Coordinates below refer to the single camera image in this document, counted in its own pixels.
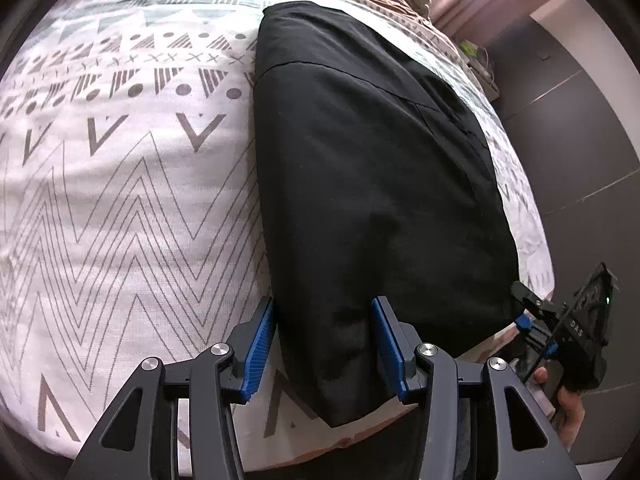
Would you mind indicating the white power strip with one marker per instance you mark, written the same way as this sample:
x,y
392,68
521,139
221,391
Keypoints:
x,y
482,72

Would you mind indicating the black shirt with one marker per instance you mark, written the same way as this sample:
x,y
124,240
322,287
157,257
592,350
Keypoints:
x,y
375,185

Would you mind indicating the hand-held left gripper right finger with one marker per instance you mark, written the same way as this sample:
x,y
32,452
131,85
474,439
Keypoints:
x,y
390,345

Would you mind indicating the white patterned duvet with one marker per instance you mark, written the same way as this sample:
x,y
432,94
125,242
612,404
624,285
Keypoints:
x,y
125,235

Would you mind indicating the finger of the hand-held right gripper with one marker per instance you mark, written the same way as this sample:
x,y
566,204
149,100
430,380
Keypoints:
x,y
524,322
530,297

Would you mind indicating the green small item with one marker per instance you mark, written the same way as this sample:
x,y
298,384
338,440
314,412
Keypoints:
x,y
468,49

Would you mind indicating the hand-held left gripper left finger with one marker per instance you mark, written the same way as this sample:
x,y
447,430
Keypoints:
x,y
257,345

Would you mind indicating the person's right hand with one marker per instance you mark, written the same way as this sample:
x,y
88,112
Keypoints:
x,y
567,410

